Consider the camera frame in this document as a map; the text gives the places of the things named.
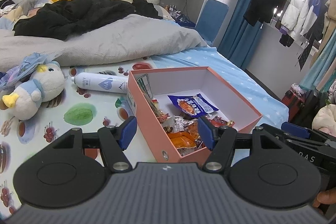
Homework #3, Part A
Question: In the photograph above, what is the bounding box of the silver foil snack packet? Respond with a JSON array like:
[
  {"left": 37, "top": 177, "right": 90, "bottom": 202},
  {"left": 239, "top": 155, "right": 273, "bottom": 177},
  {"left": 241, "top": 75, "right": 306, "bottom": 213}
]
[{"left": 173, "top": 118, "right": 196, "bottom": 133}]

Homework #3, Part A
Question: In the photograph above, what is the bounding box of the plush duck toy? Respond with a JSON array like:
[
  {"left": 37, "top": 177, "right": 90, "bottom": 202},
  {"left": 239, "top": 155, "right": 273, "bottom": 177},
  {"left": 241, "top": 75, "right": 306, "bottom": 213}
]
[{"left": 2, "top": 61, "right": 66, "bottom": 120}]

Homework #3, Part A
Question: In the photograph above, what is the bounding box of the cream fluffy garment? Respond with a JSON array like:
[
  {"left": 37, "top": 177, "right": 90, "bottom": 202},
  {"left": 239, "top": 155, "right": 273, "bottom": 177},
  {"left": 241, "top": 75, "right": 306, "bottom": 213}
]
[{"left": 312, "top": 105, "right": 336, "bottom": 132}]

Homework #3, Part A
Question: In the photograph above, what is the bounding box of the printed bed sheet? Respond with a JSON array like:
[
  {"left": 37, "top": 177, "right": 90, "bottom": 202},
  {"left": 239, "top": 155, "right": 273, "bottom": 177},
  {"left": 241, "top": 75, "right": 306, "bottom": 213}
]
[{"left": 0, "top": 46, "right": 289, "bottom": 214}]

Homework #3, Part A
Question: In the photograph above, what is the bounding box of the teal hanging garment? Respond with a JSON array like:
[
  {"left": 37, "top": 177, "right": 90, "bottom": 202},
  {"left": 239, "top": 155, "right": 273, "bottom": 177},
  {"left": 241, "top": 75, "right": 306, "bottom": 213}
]
[{"left": 299, "top": 32, "right": 336, "bottom": 93}]

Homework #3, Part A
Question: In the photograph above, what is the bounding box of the person's right hand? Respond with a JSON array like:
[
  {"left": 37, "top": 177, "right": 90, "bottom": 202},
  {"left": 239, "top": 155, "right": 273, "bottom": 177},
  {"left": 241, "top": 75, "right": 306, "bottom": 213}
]
[{"left": 312, "top": 184, "right": 336, "bottom": 209}]

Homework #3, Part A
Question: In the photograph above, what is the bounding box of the blue curtain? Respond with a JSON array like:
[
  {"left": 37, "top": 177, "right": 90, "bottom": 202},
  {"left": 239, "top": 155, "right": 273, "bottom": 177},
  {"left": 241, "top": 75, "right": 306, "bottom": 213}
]
[{"left": 218, "top": 0, "right": 264, "bottom": 71}]

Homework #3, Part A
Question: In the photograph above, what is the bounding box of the row of small bottles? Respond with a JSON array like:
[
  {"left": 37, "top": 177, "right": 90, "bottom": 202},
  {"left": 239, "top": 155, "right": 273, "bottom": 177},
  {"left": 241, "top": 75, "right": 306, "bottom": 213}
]
[{"left": 164, "top": 4, "right": 196, "bottom": 29}]

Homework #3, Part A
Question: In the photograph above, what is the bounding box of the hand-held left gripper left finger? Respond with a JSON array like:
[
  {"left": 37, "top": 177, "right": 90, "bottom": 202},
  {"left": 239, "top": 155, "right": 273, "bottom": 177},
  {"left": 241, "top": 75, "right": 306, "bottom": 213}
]
[{"left": 50, "top": 116, "right": 138, "bottom": 172}]

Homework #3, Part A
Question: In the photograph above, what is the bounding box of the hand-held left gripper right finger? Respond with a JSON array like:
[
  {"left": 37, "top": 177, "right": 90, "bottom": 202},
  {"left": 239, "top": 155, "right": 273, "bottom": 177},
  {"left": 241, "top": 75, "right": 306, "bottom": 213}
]
[{"left": 197, "top": 116, "right": 290, "bottom": 172}]

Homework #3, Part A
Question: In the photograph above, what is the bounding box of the blue snack packet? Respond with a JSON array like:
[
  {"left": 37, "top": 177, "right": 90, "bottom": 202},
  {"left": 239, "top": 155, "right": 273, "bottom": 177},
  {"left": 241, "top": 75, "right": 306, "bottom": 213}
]
[{"left": 167, "top": 93, "right": 219, "bottom": 117}]

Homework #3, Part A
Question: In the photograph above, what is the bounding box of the green snack packet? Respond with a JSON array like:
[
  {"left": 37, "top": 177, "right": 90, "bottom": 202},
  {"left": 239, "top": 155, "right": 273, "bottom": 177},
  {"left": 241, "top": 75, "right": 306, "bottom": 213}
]
[{"left": 136, "top": 74, "right": 154, "bottom": 101}]

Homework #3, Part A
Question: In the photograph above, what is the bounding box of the white spray bottle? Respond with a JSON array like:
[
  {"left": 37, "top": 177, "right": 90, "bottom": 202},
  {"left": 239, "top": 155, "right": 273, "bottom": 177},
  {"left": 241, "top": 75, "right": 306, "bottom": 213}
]
[{"left": 71, "top": 72, "right": 130, "bottom": 94}]

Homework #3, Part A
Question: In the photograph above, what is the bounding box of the black crumpled clothing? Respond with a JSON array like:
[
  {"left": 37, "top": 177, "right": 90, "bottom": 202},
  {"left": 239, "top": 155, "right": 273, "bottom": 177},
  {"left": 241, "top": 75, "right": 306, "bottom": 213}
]
[{"left": 13, "top": 0, "right": 137, "bottom": 41}]

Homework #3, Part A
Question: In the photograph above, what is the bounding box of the red suitcase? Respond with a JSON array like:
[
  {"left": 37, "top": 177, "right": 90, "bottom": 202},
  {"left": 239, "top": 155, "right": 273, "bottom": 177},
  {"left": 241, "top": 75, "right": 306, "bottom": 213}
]
[{"left": 282, "top": 84, "right": 306, "bottom": 114}]

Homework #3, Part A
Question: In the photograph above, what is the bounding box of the pastel printed blanket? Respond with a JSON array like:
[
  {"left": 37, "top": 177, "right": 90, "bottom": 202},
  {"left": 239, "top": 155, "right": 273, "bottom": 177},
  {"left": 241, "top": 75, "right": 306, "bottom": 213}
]
[{"left": 0, "top": 0, "right": 53, "bottom": 30}]

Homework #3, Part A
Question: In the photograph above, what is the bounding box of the blue chair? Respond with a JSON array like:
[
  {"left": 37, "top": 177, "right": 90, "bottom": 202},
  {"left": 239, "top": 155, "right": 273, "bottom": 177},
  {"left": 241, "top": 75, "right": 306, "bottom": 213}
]
[{"left": 196, "top": 0, "right": 229, "bottom": 47}]

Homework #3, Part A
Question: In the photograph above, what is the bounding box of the white puffer jacket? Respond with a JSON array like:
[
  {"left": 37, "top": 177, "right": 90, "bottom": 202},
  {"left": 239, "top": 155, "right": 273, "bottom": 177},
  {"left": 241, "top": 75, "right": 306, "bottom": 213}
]
[{"left": 278, "top": 0, "right": 319, "bottom": 41}]

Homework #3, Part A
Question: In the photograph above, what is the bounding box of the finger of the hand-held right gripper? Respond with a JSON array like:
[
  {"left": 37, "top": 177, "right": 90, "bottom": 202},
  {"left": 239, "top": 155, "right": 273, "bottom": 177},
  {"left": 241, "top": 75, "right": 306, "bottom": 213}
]
[{"left": 262, "top": 122, "right": 336, "bottom": 149}]

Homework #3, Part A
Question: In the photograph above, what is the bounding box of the blue plastic bag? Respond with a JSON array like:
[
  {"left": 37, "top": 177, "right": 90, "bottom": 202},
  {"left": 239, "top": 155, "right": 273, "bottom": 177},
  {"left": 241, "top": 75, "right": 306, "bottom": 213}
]
[{"left": 0, "top": 53, "right": 54, "bottom": 90}]

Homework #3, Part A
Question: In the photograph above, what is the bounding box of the pile of clothes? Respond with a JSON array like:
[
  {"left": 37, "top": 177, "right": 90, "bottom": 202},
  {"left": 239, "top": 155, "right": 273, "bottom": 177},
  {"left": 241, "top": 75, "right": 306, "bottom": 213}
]
[{"left": 0, "top": 0, "right": 16, "bottom": 16}]

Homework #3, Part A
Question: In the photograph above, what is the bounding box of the grey duvet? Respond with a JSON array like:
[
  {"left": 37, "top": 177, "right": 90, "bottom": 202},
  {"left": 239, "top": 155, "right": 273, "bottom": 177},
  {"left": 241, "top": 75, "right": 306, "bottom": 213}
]
[{"left": 0, "top": 13, "right": 208, "bottom": 72}]

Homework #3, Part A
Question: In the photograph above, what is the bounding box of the dark red snack packet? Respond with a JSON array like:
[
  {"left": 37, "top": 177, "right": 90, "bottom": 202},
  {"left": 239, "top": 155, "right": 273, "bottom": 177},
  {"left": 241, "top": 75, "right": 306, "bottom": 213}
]
[{"left": 210, "top": 115, "right": 235, "bottom": 127}]

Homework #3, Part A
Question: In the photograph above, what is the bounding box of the pink cardboard box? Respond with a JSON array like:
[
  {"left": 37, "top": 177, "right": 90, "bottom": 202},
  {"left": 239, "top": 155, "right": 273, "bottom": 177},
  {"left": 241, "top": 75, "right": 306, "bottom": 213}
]
[{"left": 127, "top": 67, "right": 263, "bottom": 164}]

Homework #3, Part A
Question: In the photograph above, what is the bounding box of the small black garment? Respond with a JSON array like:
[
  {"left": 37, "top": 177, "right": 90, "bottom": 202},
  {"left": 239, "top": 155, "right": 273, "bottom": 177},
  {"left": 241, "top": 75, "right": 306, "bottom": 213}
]
[{"left": 131, "top": 0, "right": 164, "bottom": 20}]

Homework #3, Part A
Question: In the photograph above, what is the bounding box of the orange snack packet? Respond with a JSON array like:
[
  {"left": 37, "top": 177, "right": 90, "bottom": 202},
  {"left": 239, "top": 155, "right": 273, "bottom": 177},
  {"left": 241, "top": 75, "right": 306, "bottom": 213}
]
[{"left": 167, "top": 132, "right": 200, "bottom": 156}]

